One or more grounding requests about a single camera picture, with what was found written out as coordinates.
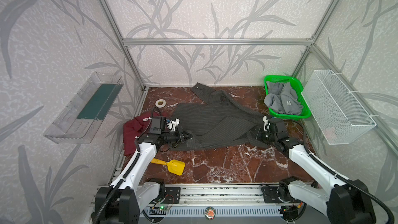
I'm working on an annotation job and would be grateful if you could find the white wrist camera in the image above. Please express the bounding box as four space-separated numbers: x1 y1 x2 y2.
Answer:
263 115 271 131
166 118 180 132

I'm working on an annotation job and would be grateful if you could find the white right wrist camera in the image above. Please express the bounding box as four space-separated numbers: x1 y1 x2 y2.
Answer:
263 115 271 131

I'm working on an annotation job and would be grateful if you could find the yellow toy shovel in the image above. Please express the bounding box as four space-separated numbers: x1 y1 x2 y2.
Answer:
151 159 186 176

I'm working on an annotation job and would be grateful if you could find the light grey shirt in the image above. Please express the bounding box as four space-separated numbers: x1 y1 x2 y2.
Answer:
264 82 303 116

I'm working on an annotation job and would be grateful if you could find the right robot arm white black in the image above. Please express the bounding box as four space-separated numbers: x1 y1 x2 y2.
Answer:
257 115 395 224

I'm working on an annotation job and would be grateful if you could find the dark grey striped shirt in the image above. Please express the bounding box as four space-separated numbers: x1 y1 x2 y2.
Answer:
171 83 269 151

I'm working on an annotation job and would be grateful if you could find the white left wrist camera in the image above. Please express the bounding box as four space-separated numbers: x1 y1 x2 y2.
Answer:
166 118 180 132

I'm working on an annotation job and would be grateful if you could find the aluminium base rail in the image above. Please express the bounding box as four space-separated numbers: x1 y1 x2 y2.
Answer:
141 183 306 222

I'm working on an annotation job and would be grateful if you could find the white tape roll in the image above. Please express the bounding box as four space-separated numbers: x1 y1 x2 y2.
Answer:
155 99 166 108

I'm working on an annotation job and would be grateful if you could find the maroon folded shirt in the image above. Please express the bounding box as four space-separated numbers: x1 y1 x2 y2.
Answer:
123 112 151 156

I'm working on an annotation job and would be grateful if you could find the round red sticker badge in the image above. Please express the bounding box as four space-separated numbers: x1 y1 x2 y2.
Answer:
204 206 216 220

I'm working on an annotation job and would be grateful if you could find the green plastic basket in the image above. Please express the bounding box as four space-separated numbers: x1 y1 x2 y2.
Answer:
264 75 312 120

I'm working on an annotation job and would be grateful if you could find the small green circuit board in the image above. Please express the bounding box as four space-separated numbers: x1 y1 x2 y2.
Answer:
151 205 169 212

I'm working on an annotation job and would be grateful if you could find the white wire mesh basket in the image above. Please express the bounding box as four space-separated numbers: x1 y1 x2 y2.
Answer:
302 69 377 145

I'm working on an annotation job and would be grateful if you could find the clear plastic wall tray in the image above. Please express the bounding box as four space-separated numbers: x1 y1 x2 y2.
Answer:
44 72 124 144

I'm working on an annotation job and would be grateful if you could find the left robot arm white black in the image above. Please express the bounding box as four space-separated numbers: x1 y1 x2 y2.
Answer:
91 116 191 224

